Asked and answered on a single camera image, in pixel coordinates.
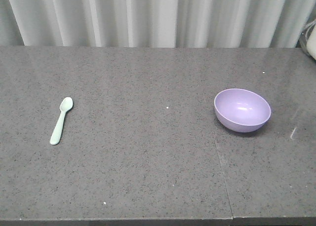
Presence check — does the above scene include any purple plastic bowl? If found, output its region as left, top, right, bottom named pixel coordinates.
left=214, top=88, right=272, bottom=133

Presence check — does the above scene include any pale green plastic spoon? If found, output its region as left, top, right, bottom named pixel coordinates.
left=50, top=97, right=74, bottom=145

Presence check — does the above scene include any white pleated curtain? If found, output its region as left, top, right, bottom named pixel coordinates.
left=0, top=0, right=316, bottom=48

